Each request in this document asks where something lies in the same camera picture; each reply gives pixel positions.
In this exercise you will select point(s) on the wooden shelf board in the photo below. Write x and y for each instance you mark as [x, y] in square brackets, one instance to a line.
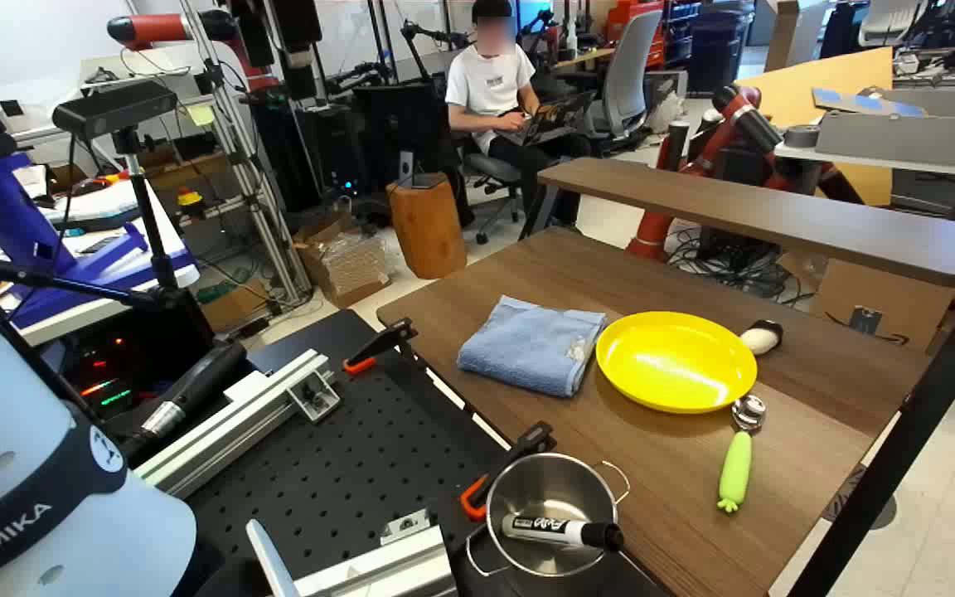
[889, 239]

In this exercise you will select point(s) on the wooden stump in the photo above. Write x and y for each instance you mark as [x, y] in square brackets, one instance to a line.
[425, 223]

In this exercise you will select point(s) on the yellow plastic plate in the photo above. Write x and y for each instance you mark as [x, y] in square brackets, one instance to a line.
[673, 361]

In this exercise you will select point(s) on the aluminium extrusion rail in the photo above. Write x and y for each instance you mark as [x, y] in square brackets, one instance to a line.
[301, 390]

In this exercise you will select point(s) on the red robot arm background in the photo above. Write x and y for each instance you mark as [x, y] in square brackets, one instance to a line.
[736, 128]

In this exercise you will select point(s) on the metal wire shelf rack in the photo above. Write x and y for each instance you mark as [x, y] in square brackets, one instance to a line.
[222, 72]

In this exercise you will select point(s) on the black perforated breadboard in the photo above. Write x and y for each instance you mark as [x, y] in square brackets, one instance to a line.
[328, 487]

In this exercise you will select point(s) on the seated person white shirt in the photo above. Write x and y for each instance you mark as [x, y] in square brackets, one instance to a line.
[491, 96]

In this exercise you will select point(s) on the blue white machine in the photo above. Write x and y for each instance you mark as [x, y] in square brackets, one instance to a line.
[50, 275]

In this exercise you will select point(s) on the orange black clamp front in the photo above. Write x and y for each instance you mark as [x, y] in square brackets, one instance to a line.
[476, 495]

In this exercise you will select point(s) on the aluminium bracket front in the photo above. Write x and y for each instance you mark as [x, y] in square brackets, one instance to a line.
[405, 561]

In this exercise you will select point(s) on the black white marker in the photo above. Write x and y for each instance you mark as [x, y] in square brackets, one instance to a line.
[561, 531]

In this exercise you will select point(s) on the black camera on stand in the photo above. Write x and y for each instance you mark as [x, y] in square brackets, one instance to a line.
[116, 113]

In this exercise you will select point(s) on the folded blue cloth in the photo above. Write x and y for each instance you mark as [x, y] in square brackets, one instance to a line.
[531, 345]

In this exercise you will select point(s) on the white black computer mouse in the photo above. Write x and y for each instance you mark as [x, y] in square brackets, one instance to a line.
[763, 336]

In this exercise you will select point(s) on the cardboard box on floor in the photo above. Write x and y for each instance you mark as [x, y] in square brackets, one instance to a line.
[343, 259]

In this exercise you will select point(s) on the orange black clamp rear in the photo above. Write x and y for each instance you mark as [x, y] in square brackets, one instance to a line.
[399, 334]

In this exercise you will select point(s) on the grey office chair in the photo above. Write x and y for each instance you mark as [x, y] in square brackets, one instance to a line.
[631, 86]

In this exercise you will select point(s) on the small steel pot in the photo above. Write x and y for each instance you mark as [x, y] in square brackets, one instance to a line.
[544, 486]

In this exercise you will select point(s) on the orange black clamp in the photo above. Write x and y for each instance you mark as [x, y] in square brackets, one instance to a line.
[476, 495]
[399, 334]

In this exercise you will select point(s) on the green handled ice cream scoop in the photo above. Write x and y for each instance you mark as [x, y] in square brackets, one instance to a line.
[736, 462]

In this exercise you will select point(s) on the black handheld tool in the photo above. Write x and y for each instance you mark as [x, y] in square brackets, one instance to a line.
[184, 396]

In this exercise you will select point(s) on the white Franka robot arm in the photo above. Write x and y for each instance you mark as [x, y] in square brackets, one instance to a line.
[74, 518]

